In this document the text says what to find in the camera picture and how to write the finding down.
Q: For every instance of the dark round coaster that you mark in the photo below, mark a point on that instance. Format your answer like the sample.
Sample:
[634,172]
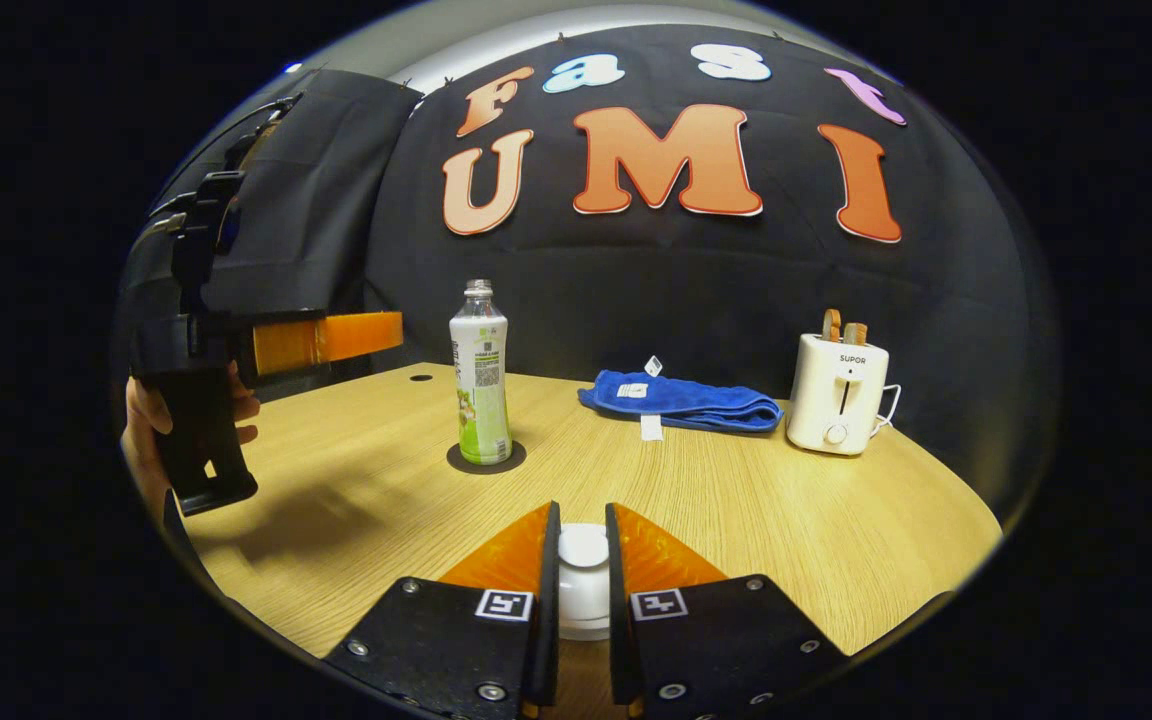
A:
[486,469]

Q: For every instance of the clear green-label water bottle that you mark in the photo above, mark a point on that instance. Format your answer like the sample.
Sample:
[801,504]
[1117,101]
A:
[481,380]

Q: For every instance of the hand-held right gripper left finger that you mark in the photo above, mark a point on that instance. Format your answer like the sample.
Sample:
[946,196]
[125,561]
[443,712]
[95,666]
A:
[546,610]

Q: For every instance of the cream toaster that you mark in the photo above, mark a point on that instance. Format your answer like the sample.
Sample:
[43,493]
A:
[831,400]

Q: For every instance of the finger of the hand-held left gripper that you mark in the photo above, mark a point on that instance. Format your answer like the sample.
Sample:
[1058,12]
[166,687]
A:
[336,338]

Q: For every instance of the blue folded towel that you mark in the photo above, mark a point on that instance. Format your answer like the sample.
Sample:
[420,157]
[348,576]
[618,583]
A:
[696,400]

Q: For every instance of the brown toast slice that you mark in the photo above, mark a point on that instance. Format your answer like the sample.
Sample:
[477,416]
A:
[856,332]
[832,324]

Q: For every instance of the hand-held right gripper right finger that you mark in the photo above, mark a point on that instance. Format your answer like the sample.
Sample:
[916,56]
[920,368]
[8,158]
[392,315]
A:
[618,610]

